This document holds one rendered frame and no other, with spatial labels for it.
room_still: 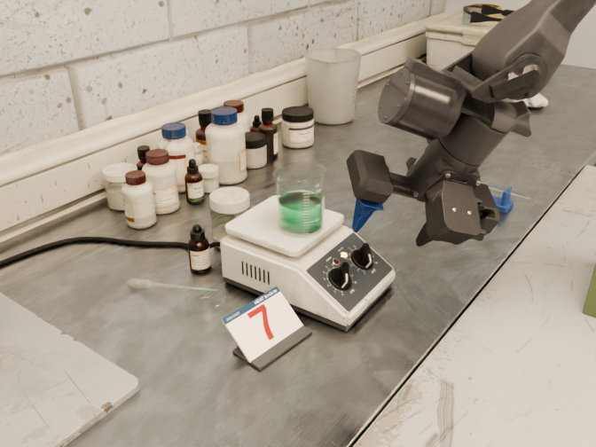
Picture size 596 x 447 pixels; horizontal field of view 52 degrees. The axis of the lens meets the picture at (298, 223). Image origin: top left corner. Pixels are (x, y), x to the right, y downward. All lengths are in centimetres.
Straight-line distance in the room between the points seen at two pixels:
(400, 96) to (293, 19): 92
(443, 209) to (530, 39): 18
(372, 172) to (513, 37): 19
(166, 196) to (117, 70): 25
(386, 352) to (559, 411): 19
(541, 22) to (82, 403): 58
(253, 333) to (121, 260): 28
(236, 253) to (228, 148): 34
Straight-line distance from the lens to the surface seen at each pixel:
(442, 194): 65
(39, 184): 104
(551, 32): 64
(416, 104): 60
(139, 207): 98
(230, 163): 111
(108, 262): 92
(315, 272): 75
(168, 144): 108
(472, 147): 64
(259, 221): 81
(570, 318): 85
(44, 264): 95
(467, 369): 73
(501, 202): 107
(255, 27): 140
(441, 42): 184
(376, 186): 65
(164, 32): 121
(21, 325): 82
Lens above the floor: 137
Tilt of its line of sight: 28 degrees down
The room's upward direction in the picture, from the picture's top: straight up
